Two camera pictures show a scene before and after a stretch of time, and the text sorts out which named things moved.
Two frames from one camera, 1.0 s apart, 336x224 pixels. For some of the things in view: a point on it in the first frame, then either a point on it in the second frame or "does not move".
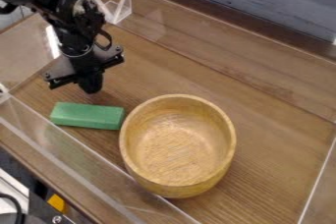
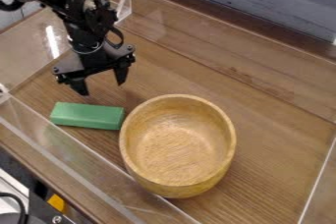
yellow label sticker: [56, 202] does not move
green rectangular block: [86, 115] does not move
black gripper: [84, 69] to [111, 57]
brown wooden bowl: [178, 140] does not move
